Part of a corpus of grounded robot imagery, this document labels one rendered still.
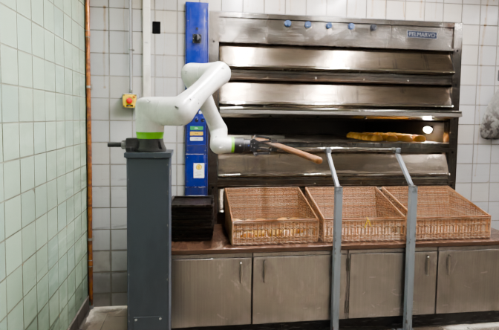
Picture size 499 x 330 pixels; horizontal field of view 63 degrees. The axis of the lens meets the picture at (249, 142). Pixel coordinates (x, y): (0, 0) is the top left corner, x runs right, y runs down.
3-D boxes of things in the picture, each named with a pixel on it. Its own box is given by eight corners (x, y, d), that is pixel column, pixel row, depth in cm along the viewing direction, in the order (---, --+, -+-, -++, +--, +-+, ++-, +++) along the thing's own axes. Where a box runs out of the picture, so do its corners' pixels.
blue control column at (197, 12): (188, 230, 483) (189, 47, 469) (202, 230, 485) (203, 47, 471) (184, 305, 292) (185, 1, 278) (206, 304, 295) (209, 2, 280)
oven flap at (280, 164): (218, 178, 292) (217, 151, 297) (447, 176, 316) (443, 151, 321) (218, 176, 288) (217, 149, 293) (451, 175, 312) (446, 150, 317)
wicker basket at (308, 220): (223, 224, 293) (223, 186, 291) (298, 222, 302) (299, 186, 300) (230, 246, 245) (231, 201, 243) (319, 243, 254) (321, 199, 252)
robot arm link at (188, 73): (194, 72, 207) (203, 57, 215) (173, 73, 212) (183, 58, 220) (206, 98, 220) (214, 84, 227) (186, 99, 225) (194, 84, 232)
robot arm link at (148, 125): (157, 139, 178) (157, 96, 177) (129, 138, 184) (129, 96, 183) (174, 137, 190) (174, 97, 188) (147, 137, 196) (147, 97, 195)
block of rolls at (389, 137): (344, 137, 382) (344, 131, 381) (393, 137, 388) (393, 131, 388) (373, 141, 321) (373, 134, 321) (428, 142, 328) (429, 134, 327)
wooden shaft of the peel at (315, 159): (323, 164, 163) (323, 157, 162) (315, 164, 162) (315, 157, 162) (256, 138, 332) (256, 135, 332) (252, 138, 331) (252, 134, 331)
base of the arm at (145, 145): (105, 152, 178) (105, 138, 178) (111, 149, 193) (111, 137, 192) (165, 152, 182) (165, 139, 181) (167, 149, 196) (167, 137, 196)
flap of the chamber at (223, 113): (219, 113, 275) (217, 117, 294) (462, 117, 298) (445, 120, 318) (219, 109, 275) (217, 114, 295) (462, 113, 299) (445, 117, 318)
